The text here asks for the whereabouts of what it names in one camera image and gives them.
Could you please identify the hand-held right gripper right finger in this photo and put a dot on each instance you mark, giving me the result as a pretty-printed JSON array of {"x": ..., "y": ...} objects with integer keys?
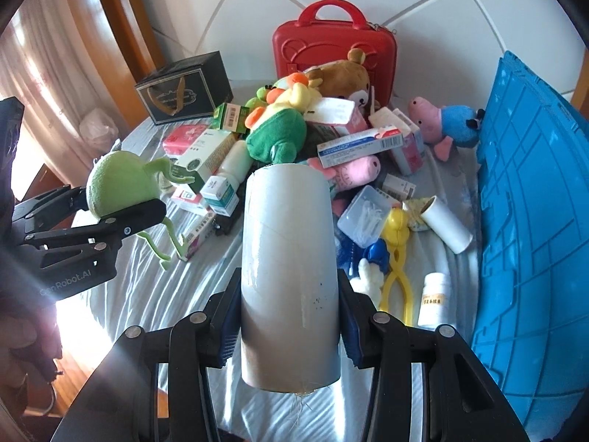
[{"x": 352, "y": 336}]

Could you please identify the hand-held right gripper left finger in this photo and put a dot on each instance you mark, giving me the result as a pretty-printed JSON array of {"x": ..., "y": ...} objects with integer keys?
[{"x": 228, "y": 345}]

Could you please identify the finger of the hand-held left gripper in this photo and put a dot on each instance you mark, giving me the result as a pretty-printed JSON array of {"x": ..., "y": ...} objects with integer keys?
[
  {"x": 138, "y": 216},
  {"x": 50, "y": 205}
]

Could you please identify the green one-eyed monster plush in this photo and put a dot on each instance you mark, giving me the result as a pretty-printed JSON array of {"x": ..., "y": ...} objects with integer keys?
[{"x": 117, "y": 184}]

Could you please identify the green white box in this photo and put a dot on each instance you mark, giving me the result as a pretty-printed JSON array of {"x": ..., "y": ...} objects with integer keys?
[{"x": 202, "y": 156}]

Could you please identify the grey cardboard tube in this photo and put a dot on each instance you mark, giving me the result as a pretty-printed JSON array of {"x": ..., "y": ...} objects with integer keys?
[{"x": 290, "y": 262}]

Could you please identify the green frog plush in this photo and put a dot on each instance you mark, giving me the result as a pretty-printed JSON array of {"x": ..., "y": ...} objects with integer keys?
[{"x": 276, "y": 136}]

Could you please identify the blue plastic crate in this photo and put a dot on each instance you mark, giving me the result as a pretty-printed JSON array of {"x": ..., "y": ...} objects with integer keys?
[{"x": 529, "y": 239}]

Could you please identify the person's left hand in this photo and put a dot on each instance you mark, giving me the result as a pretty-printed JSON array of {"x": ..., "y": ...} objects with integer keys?
[{"x": 25, "y": 340}]

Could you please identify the long pink white box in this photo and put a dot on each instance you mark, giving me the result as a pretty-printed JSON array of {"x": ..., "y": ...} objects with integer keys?
[{"x": 200, "y": 237}]

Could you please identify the blue white plush toy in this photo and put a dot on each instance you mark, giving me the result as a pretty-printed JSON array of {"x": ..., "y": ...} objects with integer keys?
[{"x": 368, "y": 267}]

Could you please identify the teal white small box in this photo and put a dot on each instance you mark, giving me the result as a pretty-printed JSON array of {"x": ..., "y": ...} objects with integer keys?
[{"x": 221, "y": 193}]

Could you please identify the white pill bottle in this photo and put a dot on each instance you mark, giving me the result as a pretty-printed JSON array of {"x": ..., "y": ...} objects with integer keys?
[{"x": 435, "y": 299}]

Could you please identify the pink tissue packet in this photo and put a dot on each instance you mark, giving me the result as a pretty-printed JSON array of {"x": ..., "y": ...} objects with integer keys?
[{"x": 184, "y": 138}]

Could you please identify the white plastic bag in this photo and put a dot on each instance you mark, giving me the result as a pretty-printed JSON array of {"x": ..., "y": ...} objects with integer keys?
[{"x": 99, "y": 126}]

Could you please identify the white plastic bottle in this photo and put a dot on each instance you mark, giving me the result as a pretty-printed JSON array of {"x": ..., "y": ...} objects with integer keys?
[{"x": 234, "y": 159}]

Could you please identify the yellow duck snowball tongs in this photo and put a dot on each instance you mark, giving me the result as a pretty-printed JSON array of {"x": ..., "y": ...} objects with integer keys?
[{"x": 398, "y": 230}]

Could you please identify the clear plastic swab box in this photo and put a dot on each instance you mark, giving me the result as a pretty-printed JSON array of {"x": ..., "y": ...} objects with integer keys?
[{"x": 366, "y": 214}]

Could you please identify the green barcode box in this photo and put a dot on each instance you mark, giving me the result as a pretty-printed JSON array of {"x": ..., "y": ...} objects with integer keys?
[{"x": 230, "y": 117}]

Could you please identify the sheer curtain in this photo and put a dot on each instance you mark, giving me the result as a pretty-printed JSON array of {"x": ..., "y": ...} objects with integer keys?
[{"x": 55, "y": 69}]

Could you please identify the black gift bag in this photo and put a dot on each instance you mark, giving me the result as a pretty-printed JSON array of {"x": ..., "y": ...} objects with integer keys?
[{"x": 184, "y": 87}]

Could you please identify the small white paper roll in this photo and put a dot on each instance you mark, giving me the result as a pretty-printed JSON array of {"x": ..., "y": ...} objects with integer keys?
[{"x": 448, "y": 225}]

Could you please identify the pink pig plush teal dress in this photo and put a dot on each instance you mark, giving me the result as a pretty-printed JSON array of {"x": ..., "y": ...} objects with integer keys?
[{"x": 359, "y": 170}]

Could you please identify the blue white medicine box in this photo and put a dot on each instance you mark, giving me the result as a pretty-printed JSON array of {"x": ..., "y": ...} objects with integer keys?
[{"x": 359, "y": 147}]

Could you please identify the pink white medicine box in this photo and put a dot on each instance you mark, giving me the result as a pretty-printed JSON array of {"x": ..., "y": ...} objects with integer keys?
[{"x": 409, "y": 152}]

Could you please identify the flat white box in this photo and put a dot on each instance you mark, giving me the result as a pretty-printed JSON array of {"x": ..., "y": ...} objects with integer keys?
[{"x": 389, "y": 119}]

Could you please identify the pink pig plush blue shirt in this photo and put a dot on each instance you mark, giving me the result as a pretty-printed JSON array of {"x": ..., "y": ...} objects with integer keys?
[{"x": 437, "y": 119}]

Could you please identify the brown teddy bear plush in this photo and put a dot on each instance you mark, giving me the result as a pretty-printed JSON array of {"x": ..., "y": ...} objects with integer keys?
[{"x": 345, "y": 78}]

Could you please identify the red carry case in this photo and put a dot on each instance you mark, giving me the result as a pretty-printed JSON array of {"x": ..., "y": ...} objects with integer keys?
[{"x": 322, "y": 41}]

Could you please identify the wooden door frame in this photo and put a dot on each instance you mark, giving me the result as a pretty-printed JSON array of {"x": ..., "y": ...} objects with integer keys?
[
  {"x": 124, "y": 18},
  {"x": 580, "y": 83}
]

